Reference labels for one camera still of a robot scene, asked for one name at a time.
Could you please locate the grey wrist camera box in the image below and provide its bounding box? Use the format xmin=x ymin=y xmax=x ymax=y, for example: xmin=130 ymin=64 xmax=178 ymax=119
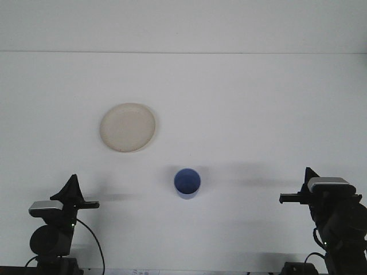
xmin=307 ymin=176 xmax=357 ymax=196
xmin=28 ymin=201 xmax=64 ymax=218

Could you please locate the pale round plate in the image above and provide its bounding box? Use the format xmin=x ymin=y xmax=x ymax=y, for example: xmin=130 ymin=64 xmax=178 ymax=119
xmin=99 ymin=102 xmax=157 ymax=154

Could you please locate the pale blue cup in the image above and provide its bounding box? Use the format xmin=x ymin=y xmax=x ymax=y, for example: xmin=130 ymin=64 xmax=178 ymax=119
xmin=174 ymin=167 xmax=201 ymax=200

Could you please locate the white printed paper sheet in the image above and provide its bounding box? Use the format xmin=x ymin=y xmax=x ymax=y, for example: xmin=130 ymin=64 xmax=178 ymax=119
xmin=106 ymin=268 xmax=163 ymax=275

